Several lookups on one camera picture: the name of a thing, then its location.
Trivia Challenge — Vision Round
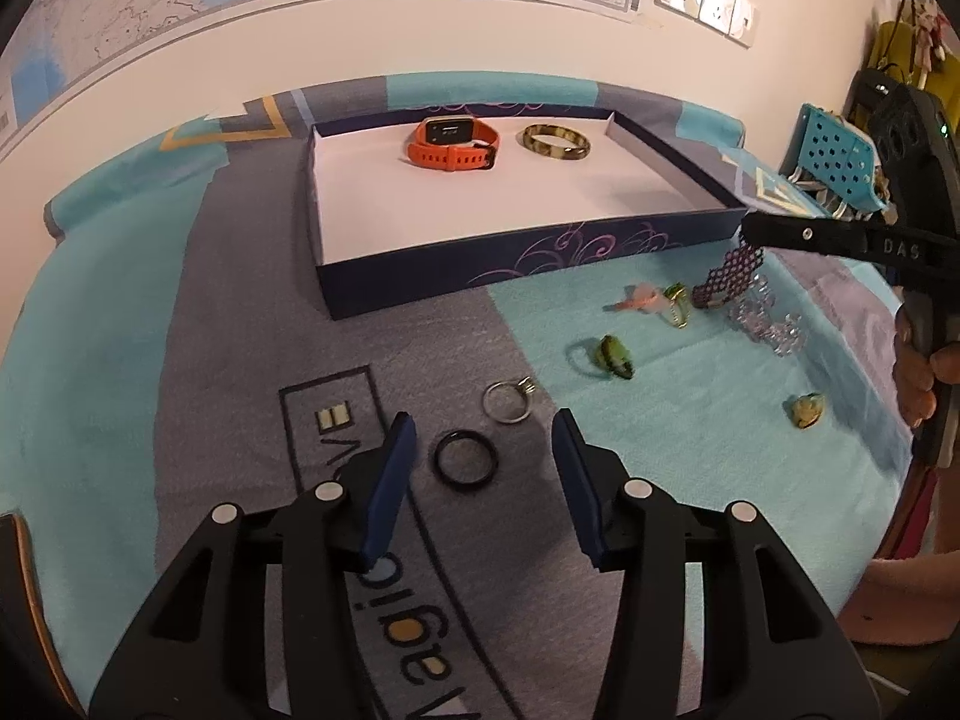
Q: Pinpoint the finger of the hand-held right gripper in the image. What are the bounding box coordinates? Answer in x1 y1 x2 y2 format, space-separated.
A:
739 208 940 271

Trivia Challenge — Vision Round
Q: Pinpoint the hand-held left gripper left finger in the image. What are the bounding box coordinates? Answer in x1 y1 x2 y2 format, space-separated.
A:
88 411 421 720

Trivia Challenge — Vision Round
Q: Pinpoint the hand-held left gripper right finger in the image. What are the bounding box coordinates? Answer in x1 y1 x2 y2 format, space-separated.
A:
550 406 882 720

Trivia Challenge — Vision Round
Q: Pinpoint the black ring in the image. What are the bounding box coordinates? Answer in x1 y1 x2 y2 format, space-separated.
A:
431 431 500 491

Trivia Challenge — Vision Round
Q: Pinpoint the silver ring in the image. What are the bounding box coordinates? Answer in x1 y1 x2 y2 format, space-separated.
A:
481 377 536 425

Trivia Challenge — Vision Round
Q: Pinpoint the clear bead bracelet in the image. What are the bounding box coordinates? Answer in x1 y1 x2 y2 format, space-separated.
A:
724 274 807 357

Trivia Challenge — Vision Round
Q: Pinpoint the purple bead bracelet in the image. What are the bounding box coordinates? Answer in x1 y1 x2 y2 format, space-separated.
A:
690 236 770 310

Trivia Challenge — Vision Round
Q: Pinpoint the gold ring with green stone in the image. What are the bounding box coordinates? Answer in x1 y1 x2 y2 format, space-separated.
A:
660 281 695 329

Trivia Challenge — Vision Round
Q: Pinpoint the yellow green ring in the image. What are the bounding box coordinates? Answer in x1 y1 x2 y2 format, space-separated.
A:
784 392 828 432

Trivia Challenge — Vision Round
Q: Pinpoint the pink flower ring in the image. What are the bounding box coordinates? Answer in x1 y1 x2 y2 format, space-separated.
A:
604 283 668 316

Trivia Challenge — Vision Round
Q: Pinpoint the dark blue jewelry box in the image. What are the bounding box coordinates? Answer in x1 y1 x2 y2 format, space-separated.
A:
306 106 751 322

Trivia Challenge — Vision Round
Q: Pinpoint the person's right hand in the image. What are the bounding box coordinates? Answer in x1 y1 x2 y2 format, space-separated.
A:
892 311 960 428

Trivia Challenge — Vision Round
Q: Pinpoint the black bag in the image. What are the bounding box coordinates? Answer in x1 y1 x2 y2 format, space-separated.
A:
847 67 905 132

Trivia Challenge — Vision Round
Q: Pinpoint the blue perforated basket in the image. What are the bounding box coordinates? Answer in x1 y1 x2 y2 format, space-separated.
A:
795 103 891 215

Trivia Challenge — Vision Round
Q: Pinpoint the yellow bag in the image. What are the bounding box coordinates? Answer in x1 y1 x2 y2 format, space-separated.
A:
872 19 931 89

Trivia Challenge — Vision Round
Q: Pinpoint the plush toy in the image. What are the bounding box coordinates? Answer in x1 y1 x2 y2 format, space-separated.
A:
910 2 951 74

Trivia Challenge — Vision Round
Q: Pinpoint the teal grey printed tablecloth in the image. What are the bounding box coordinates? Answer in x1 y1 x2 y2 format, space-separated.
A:
0 73 931 720

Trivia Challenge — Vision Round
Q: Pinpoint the yellow brown bangle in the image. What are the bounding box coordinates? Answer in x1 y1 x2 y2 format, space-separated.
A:
521 124 592 164

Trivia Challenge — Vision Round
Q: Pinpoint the person's leg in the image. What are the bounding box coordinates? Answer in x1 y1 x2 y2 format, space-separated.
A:
836 457 960 646

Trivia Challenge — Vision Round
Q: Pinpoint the orange smartwatch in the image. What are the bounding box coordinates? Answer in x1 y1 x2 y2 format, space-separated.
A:
407 117 502 173

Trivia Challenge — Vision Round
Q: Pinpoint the wall map poster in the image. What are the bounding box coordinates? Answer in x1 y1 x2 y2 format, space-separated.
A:
0 0 642 158

